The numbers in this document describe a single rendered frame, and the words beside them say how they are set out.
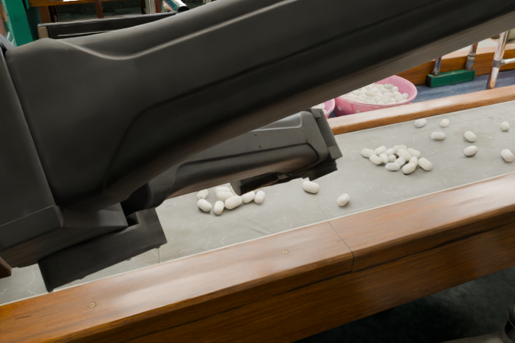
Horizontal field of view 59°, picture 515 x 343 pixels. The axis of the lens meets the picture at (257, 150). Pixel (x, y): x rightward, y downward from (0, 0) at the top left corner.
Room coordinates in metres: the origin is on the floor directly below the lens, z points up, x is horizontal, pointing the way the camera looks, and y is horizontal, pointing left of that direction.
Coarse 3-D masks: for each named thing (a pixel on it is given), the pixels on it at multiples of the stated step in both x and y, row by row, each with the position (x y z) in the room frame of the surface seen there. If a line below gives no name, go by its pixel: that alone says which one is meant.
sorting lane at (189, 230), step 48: (384, 144) 1.00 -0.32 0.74; (432, 144) 1.00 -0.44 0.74; (480, 144) 1.00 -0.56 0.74; (288, 192) 0.79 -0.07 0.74; (336, 192) 0.79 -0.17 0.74; (384, 192) 0.79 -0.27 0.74; (432, 192) 0.79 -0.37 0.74; (192, 240) 0.64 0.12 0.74; (240, 240) 0.64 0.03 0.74; (0, 288) 0.53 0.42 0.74
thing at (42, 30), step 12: (168, 12) 0.81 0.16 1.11; (180, 12) 0.81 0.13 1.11; (48, 24) 0.73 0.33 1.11; (60, 24) 0.74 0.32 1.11; (72, 24) 0.74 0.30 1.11; (84, 24) 0.75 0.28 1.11; (96, 24) 0.76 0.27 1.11; (108, 24) 0.76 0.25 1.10; (120, 24) 0.77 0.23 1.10; (132, 24) 0.77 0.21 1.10; (48, 36) 0.72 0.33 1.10; (60, 36) 0.73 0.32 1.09; (72, 36) 0.73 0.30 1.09
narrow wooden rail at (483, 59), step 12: (480, 48) 1.69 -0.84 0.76; (492, 48) 1.69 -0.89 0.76; (432, 60) 1.55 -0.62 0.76; (444, 60) 1.57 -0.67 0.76; (456, 60) 1.59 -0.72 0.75; (480, 60) 1.63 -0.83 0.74; (492, 60) 1.65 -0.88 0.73; (408, 72) 1.52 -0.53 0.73; (420, 72) 1.53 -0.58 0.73; (480, 72) 1.64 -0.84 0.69; (420, 84) 1.54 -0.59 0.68
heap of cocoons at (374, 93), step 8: (360, 88) 1.35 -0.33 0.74; (368, 88) 1.36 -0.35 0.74; (376, 88) 1.35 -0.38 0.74; (384, 88) 1.35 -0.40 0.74; (392, 88) 1.35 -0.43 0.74; (344, 96) 1.29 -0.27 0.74; (352, 96) 1.29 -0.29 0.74; (360, 96) 1.29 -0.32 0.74; (368, 96) 1.28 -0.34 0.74; (376, 96) 1.28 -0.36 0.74; (384, 96) 1.28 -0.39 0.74; (392, 96) 1.30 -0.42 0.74; (400, 96) 1.28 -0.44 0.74
